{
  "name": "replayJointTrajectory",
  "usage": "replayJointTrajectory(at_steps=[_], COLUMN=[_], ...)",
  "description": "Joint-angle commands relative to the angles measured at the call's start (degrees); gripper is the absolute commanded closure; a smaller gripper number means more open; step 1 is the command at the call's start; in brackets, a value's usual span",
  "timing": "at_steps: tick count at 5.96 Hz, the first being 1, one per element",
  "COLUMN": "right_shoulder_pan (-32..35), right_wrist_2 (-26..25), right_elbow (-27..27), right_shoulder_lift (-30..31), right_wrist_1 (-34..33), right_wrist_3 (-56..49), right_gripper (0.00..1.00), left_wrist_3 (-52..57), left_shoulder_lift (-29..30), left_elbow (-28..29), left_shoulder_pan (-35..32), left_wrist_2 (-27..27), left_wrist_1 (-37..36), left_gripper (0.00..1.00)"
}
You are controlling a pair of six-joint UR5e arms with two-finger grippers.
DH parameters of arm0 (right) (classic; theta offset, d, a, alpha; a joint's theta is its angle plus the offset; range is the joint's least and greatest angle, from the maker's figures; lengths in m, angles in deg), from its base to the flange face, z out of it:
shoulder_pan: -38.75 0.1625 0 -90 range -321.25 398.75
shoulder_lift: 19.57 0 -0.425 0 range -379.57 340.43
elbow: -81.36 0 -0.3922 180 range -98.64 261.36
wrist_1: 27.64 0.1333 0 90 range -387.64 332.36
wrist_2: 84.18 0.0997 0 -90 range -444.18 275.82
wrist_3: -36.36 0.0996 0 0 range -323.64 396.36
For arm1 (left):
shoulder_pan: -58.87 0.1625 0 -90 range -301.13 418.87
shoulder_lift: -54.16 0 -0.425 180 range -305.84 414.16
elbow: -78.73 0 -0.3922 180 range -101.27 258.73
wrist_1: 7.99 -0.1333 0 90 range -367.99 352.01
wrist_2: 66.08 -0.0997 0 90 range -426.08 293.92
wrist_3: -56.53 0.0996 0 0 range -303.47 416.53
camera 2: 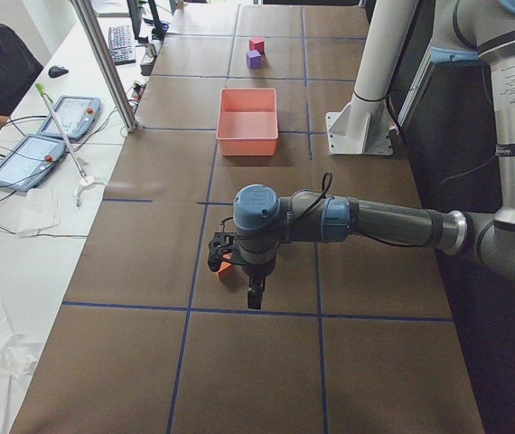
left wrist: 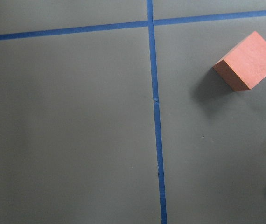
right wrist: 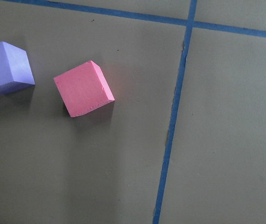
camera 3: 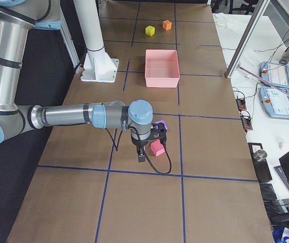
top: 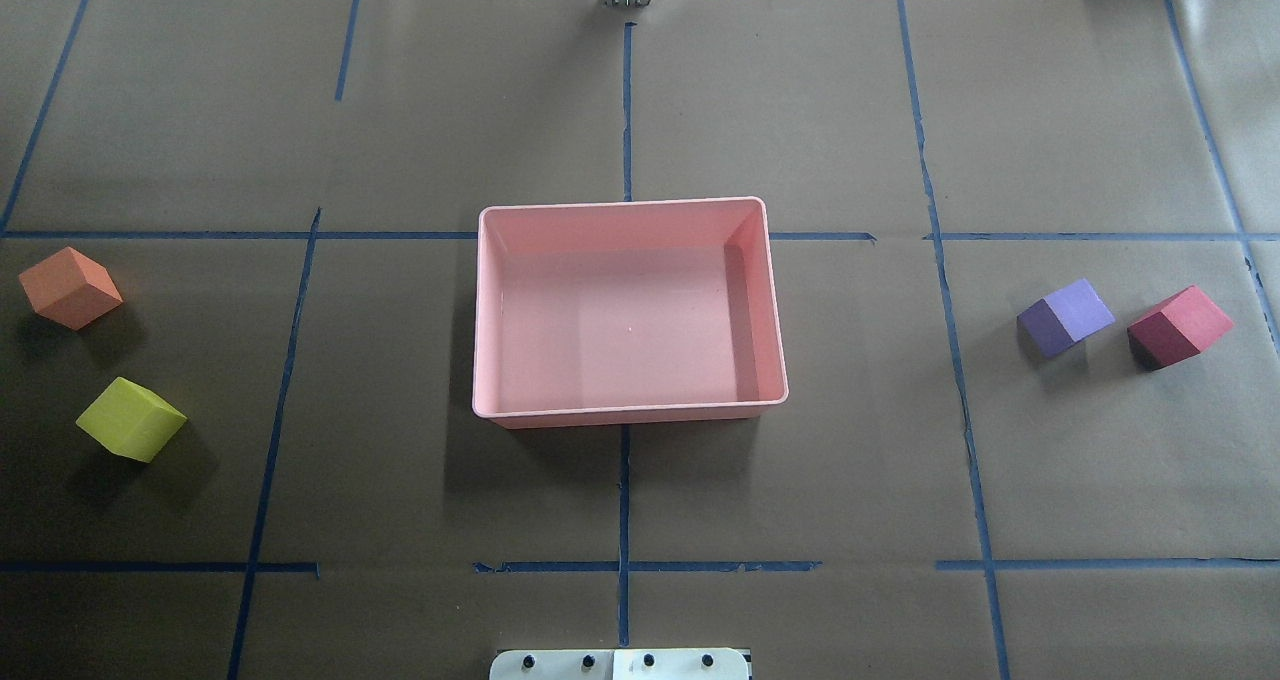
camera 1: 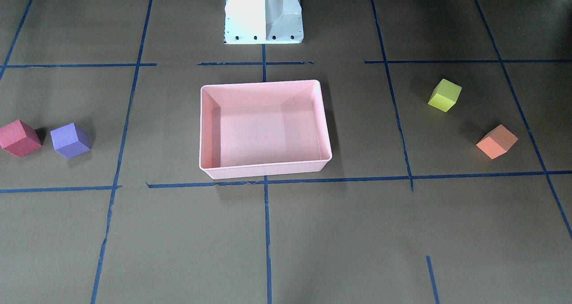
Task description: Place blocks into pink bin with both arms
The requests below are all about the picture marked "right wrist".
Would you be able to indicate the pink foam block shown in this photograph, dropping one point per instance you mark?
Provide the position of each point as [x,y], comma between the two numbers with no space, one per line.
[84,89]

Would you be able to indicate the purple foam block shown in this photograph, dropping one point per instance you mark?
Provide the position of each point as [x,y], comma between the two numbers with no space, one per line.
[15,70]

